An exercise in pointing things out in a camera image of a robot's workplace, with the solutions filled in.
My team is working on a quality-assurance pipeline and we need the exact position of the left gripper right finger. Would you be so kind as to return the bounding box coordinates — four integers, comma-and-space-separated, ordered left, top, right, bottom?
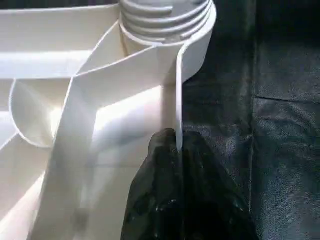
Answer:
180, 131, 261, 240

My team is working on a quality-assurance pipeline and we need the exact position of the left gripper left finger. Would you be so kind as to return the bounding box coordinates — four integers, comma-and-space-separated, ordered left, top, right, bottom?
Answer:
121, 128, 184, 240

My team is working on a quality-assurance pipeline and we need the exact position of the white plastic table leg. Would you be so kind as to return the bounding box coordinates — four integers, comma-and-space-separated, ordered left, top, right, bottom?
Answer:
119, 0, 213, 45

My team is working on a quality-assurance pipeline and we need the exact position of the black mat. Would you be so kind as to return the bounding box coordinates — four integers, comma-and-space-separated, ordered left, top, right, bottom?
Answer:
177, 0, 320, 240

